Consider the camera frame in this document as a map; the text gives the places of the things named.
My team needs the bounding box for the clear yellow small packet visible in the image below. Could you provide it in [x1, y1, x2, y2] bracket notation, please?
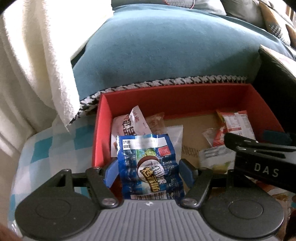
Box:
[202, 128, 218, 147]

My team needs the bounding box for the marble coffee table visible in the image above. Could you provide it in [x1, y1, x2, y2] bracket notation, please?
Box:
[259, 45, 295, 81]

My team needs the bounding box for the dark grey cushion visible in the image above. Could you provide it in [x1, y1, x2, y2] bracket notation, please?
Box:
[221, 0, 266, 29]

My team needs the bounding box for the red cardboard box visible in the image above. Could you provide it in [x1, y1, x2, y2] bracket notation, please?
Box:
[92, 82, 285, 200]

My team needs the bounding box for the silver white snack packet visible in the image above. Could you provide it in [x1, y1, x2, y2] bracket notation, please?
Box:
[166, 125, 183, 163]

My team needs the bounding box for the blue sausage snack packet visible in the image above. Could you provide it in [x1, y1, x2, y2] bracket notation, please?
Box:
[116, 134, 185, 202]

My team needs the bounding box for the brown spicy snack packet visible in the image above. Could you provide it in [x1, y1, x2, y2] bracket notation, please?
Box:
[145, 113, 167, 135]

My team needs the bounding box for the orange patterned pillow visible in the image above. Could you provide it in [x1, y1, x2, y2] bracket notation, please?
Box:
[259, 1, 290, 46]

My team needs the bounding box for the green-grey back cushion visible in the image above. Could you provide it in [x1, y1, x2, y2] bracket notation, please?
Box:
[111, 0, 226, 16]

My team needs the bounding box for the red badminton racket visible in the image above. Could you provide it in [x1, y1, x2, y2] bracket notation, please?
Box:
[164, 0, 195, 9]

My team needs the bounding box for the red yellow snack packet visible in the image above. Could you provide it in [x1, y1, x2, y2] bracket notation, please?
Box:
[212, 125, 227, 147]

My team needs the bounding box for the white green apron packet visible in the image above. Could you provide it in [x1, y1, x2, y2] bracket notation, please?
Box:
[199, 146, 236, 174]

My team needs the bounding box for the red white stick packet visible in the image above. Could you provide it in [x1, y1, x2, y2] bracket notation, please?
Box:
[217, 110, 255, 140]

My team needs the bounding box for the white fluffy blanket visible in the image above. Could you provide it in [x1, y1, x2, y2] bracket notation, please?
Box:
[1, 1, 113, 156]

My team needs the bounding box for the white duck gizzard packet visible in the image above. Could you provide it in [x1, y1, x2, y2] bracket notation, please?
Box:
[110, 105, 152, 158]

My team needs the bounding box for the teal sofa cover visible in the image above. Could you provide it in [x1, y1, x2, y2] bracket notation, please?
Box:
[69, 4, 295, 103]

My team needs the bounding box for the blue white checkered cloth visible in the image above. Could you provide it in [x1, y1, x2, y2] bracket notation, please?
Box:
[8, 115, 96, 234]

